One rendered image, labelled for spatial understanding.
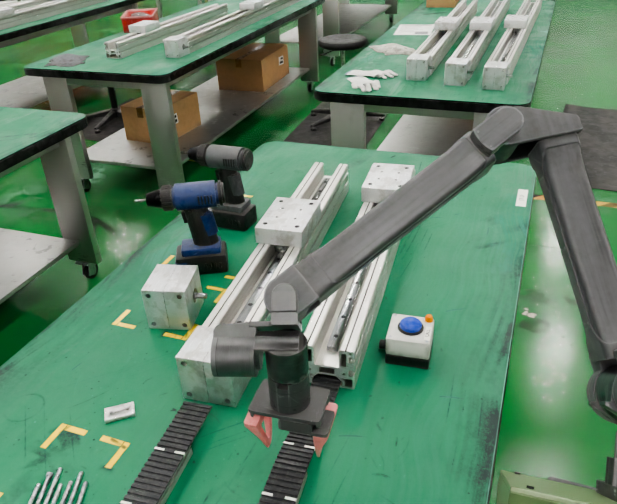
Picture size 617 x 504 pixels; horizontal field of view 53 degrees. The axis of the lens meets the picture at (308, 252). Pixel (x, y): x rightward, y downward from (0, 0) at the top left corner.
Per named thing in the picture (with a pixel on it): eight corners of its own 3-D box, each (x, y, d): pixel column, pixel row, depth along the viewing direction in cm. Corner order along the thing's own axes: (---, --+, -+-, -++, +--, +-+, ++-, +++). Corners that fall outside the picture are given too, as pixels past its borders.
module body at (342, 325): (354, 389, 108) (354, 352, 104) (300, 380, 111) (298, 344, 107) (414, 196, 174) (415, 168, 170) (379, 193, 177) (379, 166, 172)
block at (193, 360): (248, 410, 105) (243, 367, 100) (183, 398, 109) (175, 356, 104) (266, 375, 113) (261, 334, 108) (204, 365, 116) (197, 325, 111)
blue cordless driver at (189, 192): (233, 272, 144) (222, 187, 132) (147, 281, 142) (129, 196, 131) (232, 256, 150) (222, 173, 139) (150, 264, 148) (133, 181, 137)
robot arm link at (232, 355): (297, 281, 80) (302, 292, 88) (209, 282, 80) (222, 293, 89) (296, 375, 77) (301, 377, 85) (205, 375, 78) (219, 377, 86)
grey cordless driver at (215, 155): (249, 233, 160) (241, 154, 149) (184, 223, 166) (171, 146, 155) (262, 220, 166) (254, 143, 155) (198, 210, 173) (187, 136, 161)
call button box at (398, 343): (428, 370, 112) (430, 343, 109) (375, 362, 114) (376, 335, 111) (432, 342, 118) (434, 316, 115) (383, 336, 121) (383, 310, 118)
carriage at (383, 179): (404, 215, 152) (405, 190, 149) (361, 211, 155) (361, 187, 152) (413, 188, 165) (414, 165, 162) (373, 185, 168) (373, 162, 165)
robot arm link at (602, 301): (580, 85, 83) (556, 117, 93) (482, 105, 83) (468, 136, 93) (695, 420, 72) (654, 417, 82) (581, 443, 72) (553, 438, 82)
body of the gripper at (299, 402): (264, 387, 91) (260, 349, 87) (331, 399, 89) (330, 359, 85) (249, 419, 86) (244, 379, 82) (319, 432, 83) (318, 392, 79)
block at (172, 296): (202, 330, 125) (196, 292, 120) (149, 328, 126) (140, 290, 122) (214, 302, 134) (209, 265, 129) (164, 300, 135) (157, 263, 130)
